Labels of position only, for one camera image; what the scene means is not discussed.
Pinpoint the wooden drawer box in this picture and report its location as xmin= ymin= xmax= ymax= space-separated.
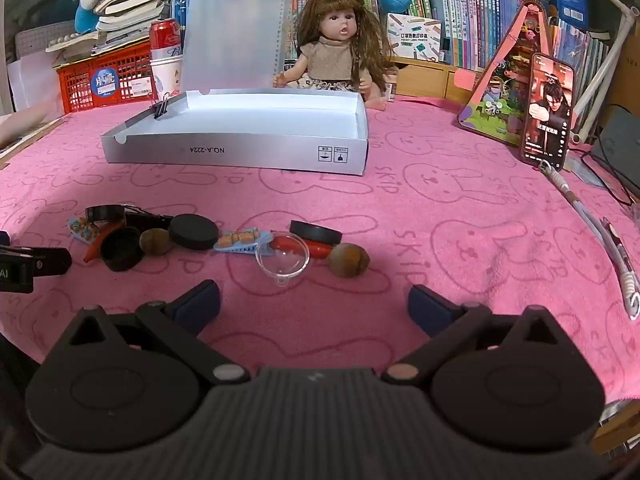
xmin=390 ymin=57 xmax=486 ymax=104

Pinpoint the row of upright books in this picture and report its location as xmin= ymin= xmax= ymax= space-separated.
xmin=285 ymin=0 xmax=617 ymax=72

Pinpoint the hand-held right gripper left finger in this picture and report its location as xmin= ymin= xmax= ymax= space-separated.
xmin=67 ymin=280 xmax=252 ymax=386

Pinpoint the smartphone with lit screen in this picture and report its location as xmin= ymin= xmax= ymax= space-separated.
xmin=520 ymin=52 xmax=577 ymax=171

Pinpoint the white paper cup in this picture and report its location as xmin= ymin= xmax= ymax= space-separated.
xmin=150 ymin=55 xmax=185 ymax=99

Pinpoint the dark red pen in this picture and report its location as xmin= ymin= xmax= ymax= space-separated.
xmin=601 ymin=216 xmax=630 ymax=261

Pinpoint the white label printer box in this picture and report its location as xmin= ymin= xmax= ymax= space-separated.
xmin=386 ymin=12 xmax=444 ymax=64

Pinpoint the white braided lanyard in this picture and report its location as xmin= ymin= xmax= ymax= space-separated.
xmin=540 ymin=160 xmax=640 ymax=319

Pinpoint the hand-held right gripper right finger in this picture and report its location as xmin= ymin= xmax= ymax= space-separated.
xmin=382 ymin=284 xmax=576 ymax=385

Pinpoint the white cardboard box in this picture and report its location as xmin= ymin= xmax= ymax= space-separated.
xmin=100 ymin=87 xmax=370 ymax=177

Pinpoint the grey grid board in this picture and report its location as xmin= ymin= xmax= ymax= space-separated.
xmin=15 ymin=25 xmax=66 ymax=61

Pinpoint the pink rabbit print blanket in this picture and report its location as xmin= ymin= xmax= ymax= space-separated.
xmin=0 ymin=96 xmax=640 ymax=407

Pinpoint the red drink can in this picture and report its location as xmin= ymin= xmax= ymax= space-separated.
xmin=149 ymin=18 xmax=183 ymax=61

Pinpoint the white plastic pipe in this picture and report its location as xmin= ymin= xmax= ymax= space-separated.
xmin=572 ymin=0 xmax=640 ymax=144

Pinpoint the pink triangular toy box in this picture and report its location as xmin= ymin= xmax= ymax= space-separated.
xmin=457 ymin=0 xmax=582 ymax=149

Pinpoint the long-haired baby doll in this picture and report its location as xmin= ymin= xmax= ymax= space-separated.
xmin=272 ymin=0 xmax=401 ymax=111

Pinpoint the stack of worn books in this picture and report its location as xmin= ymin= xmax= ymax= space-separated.
xmin=45 ymin=0 xmax=176 ymax=61

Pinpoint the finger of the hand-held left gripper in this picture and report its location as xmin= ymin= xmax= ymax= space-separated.
xmin=0 ymin=245 xmax=72 ymax=277

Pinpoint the blue white plush doll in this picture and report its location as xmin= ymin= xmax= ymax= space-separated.
xmin=74 ymin=0 xmax=108 ymax=36

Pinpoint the brown walnut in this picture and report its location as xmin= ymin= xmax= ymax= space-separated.
xmin=139 ymin=228 xmax=174 ymax=256
xmin=327 ymin=243 xmax=371 ymax=279

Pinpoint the dark grey pouch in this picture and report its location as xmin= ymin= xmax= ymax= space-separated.
xmin=597 ymin=105 xmax=640 ymax=162

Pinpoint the red plastic basket blue sticker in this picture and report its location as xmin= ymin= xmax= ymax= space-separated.
xmin=55 ymin=42 xmax=156 ymax=115

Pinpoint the translucent plastic clipboard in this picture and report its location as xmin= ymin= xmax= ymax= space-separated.
xmin=180 ymin=0 xmax=296 ymax=97

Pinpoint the black round cup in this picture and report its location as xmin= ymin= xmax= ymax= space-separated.
xmin=100 ymin=226 xmax=146 ymax=272

